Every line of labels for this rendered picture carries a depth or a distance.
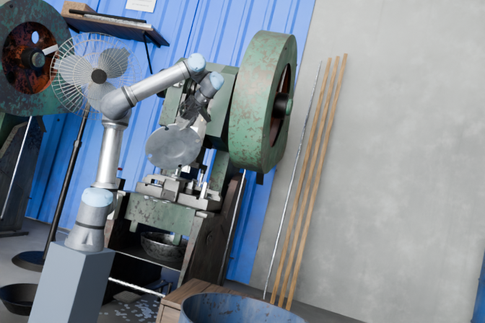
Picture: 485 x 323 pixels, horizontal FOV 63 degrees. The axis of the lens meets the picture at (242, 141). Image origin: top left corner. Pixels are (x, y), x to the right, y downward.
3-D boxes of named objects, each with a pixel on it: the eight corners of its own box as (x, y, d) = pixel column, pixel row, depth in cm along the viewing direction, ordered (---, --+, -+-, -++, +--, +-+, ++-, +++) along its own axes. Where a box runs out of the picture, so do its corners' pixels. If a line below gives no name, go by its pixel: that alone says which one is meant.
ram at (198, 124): (193, 161, 227) (206, 112, 230) (169, 156, 231) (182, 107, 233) (202, 164, 244) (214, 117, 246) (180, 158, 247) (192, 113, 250)
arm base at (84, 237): (85, 253, 150) (92, 227, 151) (55, 242, 156) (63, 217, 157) (111, 250, 164) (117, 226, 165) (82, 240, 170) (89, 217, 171)
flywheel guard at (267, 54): (252, 169, 190) (291, 8, 198) (198, 156, 197) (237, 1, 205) (279, 179, 290) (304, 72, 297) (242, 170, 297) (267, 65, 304)
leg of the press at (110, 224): (88, 313, 207) (133, 145, 215) (69, 306, 210) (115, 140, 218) (161, 279, 296) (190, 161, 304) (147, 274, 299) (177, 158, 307)
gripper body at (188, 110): (177, 107, 195) (190, 91, 189) (191, 112, 200) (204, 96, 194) (179, 119, 190) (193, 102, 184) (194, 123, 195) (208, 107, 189)
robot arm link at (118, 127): (81, 218, 166) (102, 90, 170) (89, 213, 181) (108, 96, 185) (110, 221, 168) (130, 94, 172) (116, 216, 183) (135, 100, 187)
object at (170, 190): (170, 202, 208) (176, 178, 209) (146, 197, 212) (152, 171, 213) (187, 202, 232) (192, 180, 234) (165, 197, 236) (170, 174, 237)
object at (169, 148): (154, 177, 213) (154, 175, 214) (206, 159, 217) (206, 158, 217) (137, 135, 195) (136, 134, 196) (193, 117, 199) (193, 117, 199)
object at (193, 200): (206, 210, 219) (208, 200, 220) (133, 191, 230) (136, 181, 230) (220, 209, 248) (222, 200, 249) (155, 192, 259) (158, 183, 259)
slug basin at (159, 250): (180, 269, 215) (185, 251, 216) (125, 251, 223) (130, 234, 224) (200, 259, 248) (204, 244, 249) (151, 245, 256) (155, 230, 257)
